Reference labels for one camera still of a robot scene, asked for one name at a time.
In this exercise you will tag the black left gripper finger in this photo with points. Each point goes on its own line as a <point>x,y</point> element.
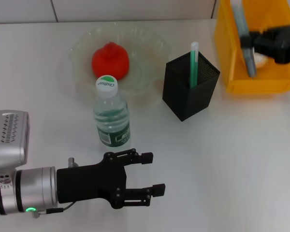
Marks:
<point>147,158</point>
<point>159,189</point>

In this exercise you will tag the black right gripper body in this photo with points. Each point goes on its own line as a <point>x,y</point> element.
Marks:
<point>288,43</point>

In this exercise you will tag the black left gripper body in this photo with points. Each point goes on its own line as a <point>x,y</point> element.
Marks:
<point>87,183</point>

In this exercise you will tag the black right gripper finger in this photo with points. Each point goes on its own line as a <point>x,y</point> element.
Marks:
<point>265,34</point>
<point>263,47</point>

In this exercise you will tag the white paper ball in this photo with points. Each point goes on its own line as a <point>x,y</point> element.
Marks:
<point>261,60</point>

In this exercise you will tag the grey pen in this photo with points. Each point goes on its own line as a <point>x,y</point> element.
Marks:
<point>241,21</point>

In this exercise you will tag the clear green-label water bottle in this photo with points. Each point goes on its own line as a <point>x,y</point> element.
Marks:
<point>111,116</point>

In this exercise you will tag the red-orange plush orange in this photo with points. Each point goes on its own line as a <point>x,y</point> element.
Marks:
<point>110,60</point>

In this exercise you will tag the black mesh pen holder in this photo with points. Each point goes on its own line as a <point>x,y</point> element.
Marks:
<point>186,104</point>

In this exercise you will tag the pale green glass fruit plate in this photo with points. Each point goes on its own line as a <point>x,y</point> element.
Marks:
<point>147,55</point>

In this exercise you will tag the yellow plastic bin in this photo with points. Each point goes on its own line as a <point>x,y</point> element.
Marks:
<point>256,84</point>

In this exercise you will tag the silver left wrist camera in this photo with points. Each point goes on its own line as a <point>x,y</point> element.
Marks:
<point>8,137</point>

